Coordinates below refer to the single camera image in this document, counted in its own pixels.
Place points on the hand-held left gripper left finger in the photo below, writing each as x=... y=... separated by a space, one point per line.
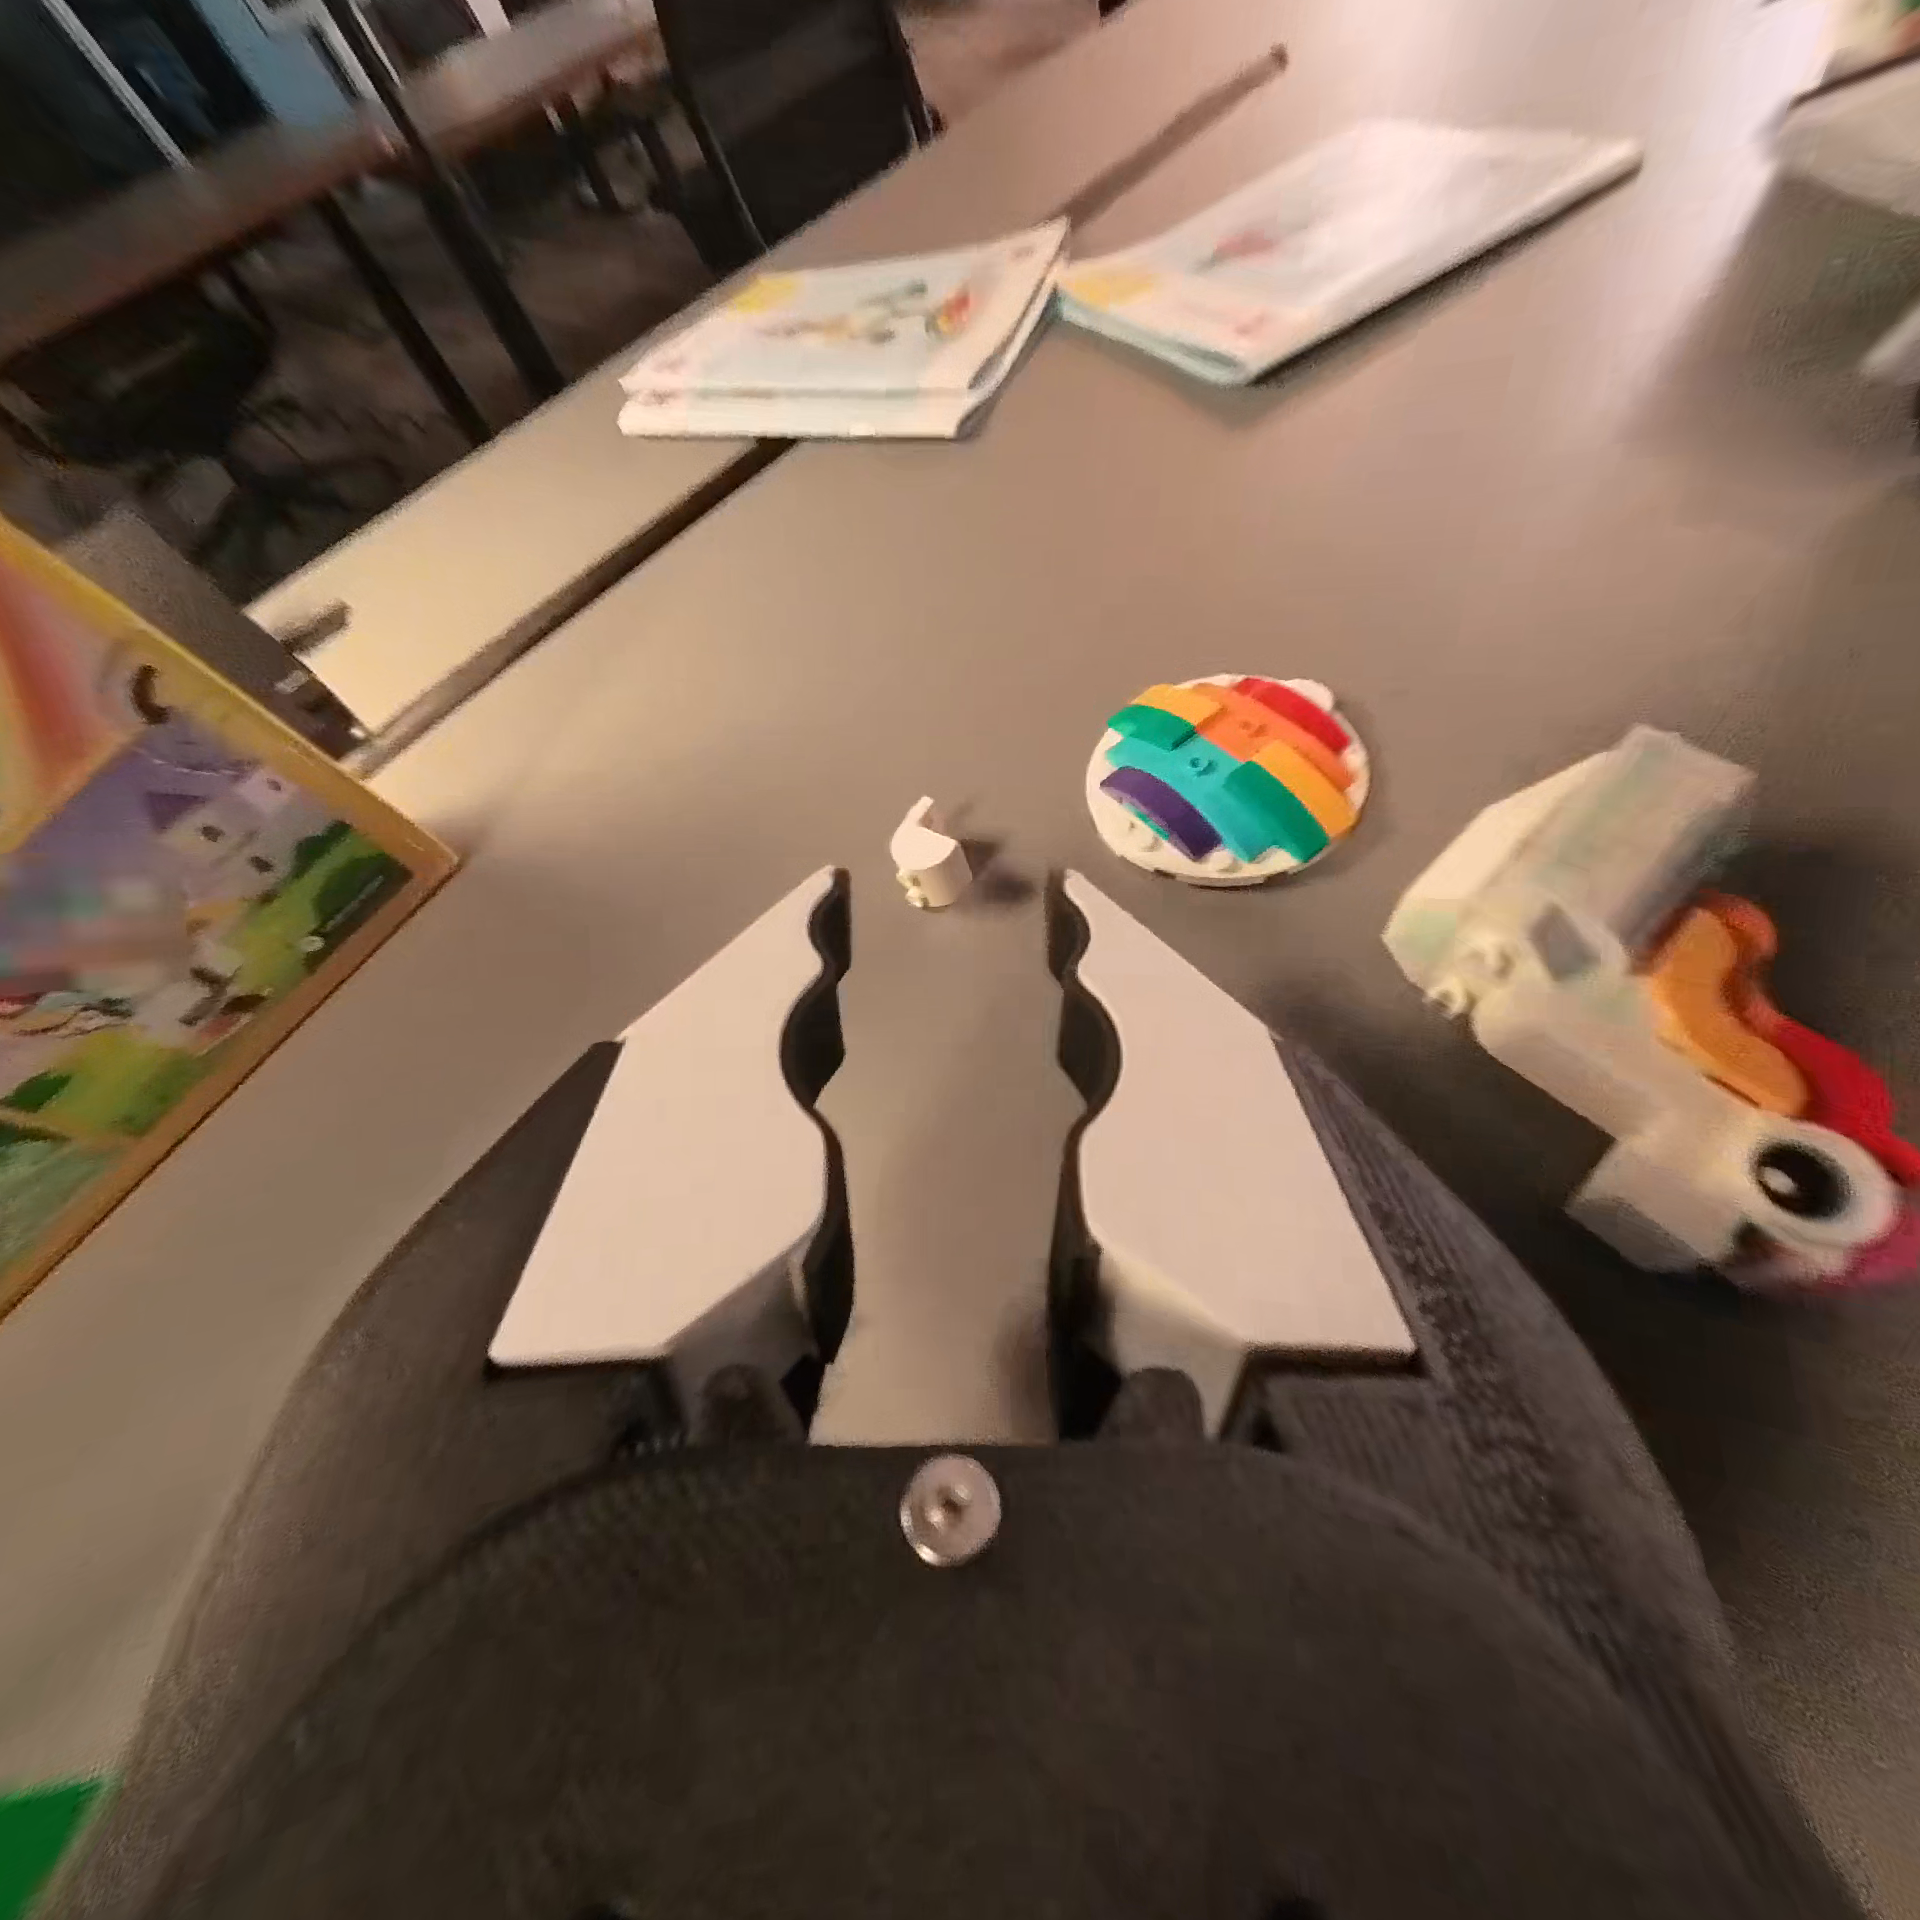
x=675 y=1185

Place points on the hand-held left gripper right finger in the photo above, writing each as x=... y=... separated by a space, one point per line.
x=1199 y=1185

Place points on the small white lego piece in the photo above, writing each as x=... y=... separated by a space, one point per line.
x=932 y=863

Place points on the white lego unicorn model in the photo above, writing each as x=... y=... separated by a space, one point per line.
x=1591 y=975

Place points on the round rainbow lego plate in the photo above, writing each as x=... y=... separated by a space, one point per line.
x=1228 y=780

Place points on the yellow lego set box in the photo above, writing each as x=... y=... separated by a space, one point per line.
x=164 y=931

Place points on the green lego baseplate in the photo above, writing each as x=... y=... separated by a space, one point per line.
x=45 y=1839

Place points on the stack of instruction booklets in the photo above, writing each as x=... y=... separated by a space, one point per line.
x=849 y=337

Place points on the black office chair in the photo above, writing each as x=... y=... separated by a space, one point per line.
x=151 y=398
x=794 y=107

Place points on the open instruction booklet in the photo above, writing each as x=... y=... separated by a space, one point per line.
x=1335 y=250

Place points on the dark brown table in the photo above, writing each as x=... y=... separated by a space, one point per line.
x=226 y=196

